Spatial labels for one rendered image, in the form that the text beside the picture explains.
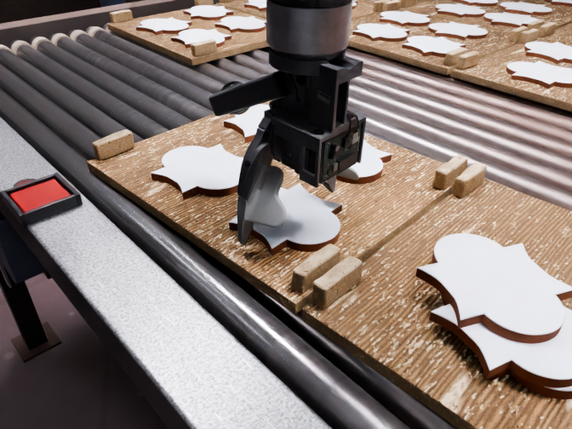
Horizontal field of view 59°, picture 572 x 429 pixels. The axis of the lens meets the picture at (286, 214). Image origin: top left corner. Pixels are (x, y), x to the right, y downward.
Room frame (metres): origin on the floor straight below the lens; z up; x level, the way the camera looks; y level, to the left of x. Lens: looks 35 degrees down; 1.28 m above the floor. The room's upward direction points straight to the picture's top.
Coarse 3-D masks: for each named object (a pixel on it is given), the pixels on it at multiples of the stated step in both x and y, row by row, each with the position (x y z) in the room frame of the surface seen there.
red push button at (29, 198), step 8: (40, 184) 0.58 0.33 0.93; (48, 184) 0.58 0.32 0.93; (56, 184) 0.58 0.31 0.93; (16, 192) 0.56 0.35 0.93; (24, 192) 0.56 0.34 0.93; (32, 192) 0.56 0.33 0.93; (40, 192) 0.56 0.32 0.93; (48, 192) 0.56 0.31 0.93; (56, 192) 0.56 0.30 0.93; (64, 192) 0.56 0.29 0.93; (16, 200) 0.54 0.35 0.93; (24, 200) 0.54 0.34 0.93; (32, 200) 0.54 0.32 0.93; (40, 200) 0.54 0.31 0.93; (48, 200) 0.54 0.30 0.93; (24, 208) 0.52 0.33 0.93; (32, 208) 0.52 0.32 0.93
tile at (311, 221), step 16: (288, 192) 0.53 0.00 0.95; (304, 192) 0.53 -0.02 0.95; (288, 208) 0.49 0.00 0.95; (304, 208) 0.49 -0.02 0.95; (320, 208) 0.49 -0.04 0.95; (336, 208) 0.49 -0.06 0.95; (256, 224) 0.46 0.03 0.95; (288, 224) 0.46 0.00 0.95; (304, 224) 0.46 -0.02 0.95; (320, 224) 0.46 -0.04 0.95; (336, 224) 0.46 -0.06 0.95; (272, 240) 0.43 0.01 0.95; (288, 240) 0.43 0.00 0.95; (304, 240) 0.43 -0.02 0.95; (320, 240) 0.43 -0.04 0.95; (336, 240) 0.44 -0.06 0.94
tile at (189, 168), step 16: (176, 160) 0.61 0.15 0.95; (192, 160) 0.61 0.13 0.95; (208, 160) 0.61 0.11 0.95; (224, 160) 0.61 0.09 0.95; (240, 160) 0.61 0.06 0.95; (160, 176) 0.57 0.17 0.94; (176, 176) 0.57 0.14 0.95; (192, 176) 0.57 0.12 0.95; (208, 176) 0.57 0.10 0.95; (224, 176) 0.57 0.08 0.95; (192, 192) 0.54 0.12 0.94; (208, 192) 0.54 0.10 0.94; (224, 192) 0.54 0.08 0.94
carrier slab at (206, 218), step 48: (144, 144) 0.68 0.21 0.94; (192, 144) 0.68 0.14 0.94; (240, 144) 0.68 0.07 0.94; (384, 144) 0.68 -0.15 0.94; (144, 192) 0.55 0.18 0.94; (336, 192) 0.55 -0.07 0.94; (384, 192) 0.55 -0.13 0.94; (432, 192) 0.55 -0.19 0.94; (192, 240) 0.46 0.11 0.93; (384, 240) 0.45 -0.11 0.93; (288, 288) 0.37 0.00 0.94
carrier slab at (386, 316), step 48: (480, 192) 0.55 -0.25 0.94; (432, 240) 0.45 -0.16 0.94; (528, 240) 0.45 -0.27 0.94; (384, 288) 0.37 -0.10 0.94; (432, 288) 0.37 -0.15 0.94; (336, 336) 0.31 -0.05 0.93; (384, 336) 0.31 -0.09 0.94; (432, 336) 0.31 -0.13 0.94; (432, 384) 0.25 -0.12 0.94; (480, 384) 0.25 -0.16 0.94
